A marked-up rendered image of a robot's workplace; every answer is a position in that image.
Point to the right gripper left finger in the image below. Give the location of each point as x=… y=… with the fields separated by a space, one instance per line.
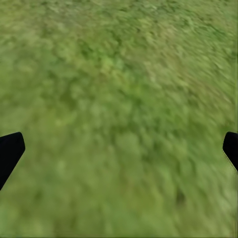
x=12 y=147

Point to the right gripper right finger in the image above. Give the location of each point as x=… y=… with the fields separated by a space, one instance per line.
x=230 y=147

